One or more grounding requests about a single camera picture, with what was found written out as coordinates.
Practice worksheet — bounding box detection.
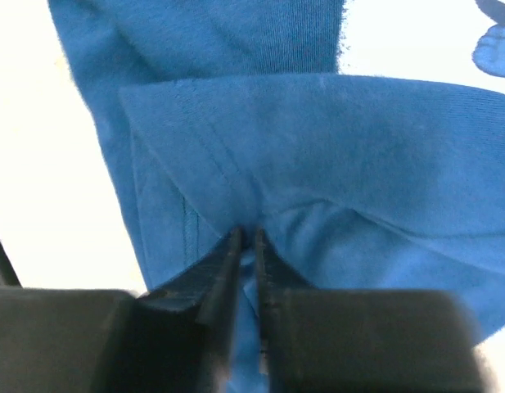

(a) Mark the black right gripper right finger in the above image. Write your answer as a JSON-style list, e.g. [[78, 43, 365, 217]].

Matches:
[[255, 230, 486, 392]]

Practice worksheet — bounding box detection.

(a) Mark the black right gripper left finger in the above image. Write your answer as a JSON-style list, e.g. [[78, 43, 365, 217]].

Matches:
[[0, 229, 242, 392]]

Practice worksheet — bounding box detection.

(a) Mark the blue printed t-shirt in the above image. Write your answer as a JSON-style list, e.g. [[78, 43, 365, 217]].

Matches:
[[49, 1, 505, 392]]

